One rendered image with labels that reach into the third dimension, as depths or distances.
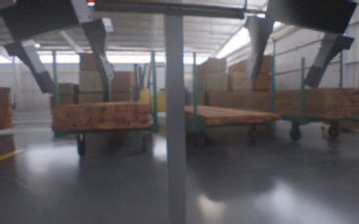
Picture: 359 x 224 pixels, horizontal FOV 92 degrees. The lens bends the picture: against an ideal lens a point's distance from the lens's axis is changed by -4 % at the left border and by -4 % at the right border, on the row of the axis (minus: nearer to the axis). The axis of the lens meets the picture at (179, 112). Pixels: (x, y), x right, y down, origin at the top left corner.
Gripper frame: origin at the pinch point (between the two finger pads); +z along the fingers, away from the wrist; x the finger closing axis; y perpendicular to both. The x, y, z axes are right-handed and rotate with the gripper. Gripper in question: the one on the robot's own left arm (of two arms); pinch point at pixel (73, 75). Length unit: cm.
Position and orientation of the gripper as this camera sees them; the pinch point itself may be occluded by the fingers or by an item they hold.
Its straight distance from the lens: 40.7
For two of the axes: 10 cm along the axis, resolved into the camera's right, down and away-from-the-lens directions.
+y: 0.6, -4.6, 8.9
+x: -9.8, 1.4, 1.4
